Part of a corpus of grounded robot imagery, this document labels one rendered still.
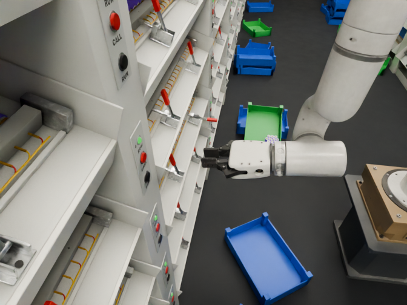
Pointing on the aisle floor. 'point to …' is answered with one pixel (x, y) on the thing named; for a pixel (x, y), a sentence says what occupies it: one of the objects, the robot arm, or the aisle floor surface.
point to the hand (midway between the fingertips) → (210, 157)
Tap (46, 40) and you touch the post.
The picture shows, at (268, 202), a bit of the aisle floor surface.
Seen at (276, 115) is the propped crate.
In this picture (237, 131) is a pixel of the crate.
